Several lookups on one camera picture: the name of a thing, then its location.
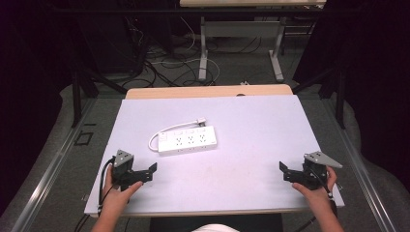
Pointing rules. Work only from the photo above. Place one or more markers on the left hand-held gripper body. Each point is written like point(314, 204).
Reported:
point(124, 172)

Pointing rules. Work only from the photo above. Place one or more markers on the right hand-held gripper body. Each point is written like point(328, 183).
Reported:
point(314, 170)

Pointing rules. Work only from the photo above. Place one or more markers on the white power strip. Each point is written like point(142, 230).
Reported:
point(187, 141)

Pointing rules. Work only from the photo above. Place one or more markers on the white plug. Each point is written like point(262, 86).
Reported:
point(202, 121)

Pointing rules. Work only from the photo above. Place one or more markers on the person's right hand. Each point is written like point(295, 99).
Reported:
point(317, 193)

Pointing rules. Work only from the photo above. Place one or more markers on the person's left hand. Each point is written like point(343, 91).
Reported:
point(117, 195)

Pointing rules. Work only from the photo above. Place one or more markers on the white table mat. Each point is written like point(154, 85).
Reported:
point(251, 145)

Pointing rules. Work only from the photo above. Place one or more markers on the black floor socket cover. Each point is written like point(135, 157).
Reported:
point(83, 138)

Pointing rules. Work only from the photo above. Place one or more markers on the black metal stand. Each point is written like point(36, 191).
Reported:
point(340, 96)
point(76, 96)

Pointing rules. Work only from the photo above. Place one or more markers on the wooden table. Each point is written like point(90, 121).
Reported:
point(193, 92)

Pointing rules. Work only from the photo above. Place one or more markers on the dark curtain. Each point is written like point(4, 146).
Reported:
point(377, 80)
point(29, 80)

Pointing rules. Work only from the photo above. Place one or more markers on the black computer case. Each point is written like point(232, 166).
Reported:
point(109, 42)

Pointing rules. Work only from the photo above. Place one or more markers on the white desk with metal legs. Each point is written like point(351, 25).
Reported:
point(241, 29)

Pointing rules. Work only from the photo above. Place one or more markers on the aluminium floor rail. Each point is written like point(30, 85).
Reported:
point(364, 174)
point(48, 177)

